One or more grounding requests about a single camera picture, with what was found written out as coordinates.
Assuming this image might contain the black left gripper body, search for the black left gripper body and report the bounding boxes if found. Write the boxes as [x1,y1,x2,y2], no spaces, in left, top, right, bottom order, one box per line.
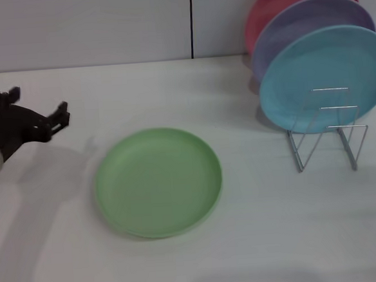
[0,99,53,163]

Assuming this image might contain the green plastic plate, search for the green plastic plate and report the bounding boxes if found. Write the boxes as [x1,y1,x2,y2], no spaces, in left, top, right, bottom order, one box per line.
[91,123,227,243]

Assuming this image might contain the purple plastic plate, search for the purple plastic plate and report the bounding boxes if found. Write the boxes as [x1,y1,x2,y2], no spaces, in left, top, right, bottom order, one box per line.
[247,0,376,84]

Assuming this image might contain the blue plastic plate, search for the blue plastic plate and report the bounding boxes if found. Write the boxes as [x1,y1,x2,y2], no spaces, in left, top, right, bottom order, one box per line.
[254,23,376,138]

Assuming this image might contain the silver wire plate rack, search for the silver wire plate rack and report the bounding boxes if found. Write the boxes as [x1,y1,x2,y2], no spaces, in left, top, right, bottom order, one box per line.
[283,86,372,175]

